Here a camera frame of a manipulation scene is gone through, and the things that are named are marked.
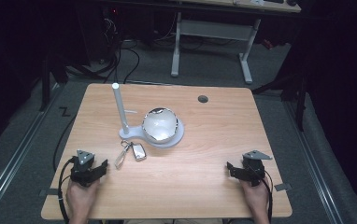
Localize black metal stand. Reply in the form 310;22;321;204
250;73;309;133
38;50;70;113

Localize white-legged wooden desk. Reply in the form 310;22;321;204
117;0;303;85

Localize grey tape strip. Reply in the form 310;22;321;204
38;188;60;197
274;182;293;192

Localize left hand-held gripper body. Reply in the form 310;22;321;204
70;149;102;188

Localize black floor cables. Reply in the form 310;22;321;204
67;12;142;85

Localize metal floor rail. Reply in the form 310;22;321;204
283;101;345;224
0;82;63;222

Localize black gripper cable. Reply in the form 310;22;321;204
56;156;77;224
259;170;275;224

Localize white stand with pole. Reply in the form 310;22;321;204
111;82;186;149

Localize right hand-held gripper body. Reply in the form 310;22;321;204
236;149;274;188

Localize person's left hand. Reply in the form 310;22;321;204
65;178;102;219

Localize person's right hand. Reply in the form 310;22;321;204
239;177;271;218

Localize silver car key fob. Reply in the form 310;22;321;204
131;142;148;162

